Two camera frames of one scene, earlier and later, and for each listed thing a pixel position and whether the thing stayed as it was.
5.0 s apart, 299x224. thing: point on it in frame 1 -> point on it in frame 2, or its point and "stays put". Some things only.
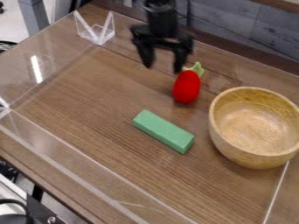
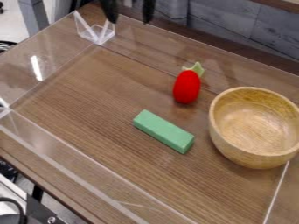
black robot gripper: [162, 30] -> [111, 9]
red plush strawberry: [186, 84] stays put
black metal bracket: [37, 213] stays put
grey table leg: [33, 15] stays put
